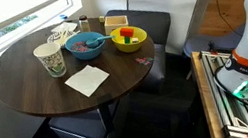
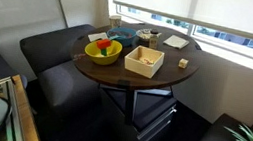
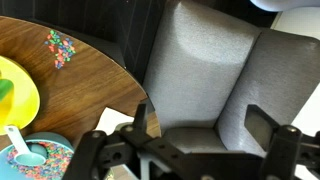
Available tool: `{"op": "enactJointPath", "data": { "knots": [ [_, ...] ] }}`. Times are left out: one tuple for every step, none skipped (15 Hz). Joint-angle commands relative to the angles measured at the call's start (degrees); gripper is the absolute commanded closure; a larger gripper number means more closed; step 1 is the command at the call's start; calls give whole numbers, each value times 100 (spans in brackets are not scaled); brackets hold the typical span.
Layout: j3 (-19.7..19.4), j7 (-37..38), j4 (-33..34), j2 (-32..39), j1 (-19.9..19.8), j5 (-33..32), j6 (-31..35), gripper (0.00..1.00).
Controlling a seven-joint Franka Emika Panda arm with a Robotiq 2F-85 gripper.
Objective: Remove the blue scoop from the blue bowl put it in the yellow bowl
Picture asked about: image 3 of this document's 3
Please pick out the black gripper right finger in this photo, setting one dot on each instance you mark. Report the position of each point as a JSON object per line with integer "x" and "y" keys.
{"x": 260, "y": 125}

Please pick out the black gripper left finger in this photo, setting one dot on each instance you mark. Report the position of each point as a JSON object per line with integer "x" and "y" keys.
{"x": 140, "y": 119}

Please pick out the blue plastic scoop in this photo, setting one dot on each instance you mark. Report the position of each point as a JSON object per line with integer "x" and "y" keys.
{"x": 33, "y": 155}

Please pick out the blue bowl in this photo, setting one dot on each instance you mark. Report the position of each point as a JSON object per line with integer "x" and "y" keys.
{"x": 59, "y": 154}

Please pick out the yellow bowl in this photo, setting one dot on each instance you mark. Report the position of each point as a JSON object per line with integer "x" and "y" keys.
{"x": 19, "y": 105}

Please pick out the white paper napkin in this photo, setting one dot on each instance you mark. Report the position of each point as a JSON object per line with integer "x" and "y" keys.
{"x": 110, "y": 119}

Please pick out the round dark wooden table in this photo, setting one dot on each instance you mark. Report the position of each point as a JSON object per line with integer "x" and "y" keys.
{"x": 74, "y": 96}

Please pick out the grey upholstered bench seat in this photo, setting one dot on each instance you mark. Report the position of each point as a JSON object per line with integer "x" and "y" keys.
{"x": 206, "y": 67}

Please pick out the scattered colourful sprinkles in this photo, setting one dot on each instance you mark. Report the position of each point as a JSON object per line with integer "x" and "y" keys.
{"x": 62, "y": 47}

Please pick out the green block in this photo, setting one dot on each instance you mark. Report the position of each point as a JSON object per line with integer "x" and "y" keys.
{"x": 5, "y": 87}

